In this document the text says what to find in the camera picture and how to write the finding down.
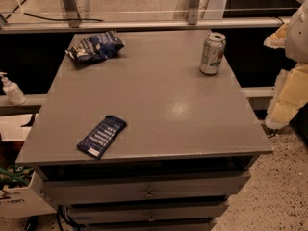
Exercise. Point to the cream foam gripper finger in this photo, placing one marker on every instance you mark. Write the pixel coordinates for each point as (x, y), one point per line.
(290, 95)
(277, 39)

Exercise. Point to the dark blue rxbar wrapper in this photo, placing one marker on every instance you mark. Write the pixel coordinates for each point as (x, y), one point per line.
(97, 141)

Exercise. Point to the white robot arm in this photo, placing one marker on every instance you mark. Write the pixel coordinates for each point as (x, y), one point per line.
(296, 40)

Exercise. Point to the silver soda can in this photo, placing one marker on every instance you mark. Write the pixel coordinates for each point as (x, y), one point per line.
(213, 50)

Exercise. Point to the blue crumpled chip bag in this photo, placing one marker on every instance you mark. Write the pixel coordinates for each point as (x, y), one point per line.
(96, 48)

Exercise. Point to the white pump bottle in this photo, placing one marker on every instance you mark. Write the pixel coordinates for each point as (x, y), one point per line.
(12, 90)

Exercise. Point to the white cardboard box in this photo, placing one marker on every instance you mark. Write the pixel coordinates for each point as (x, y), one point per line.
(26, 198)

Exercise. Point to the grey metal frame rail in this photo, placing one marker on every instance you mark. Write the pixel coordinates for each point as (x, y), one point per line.
(131, 26)

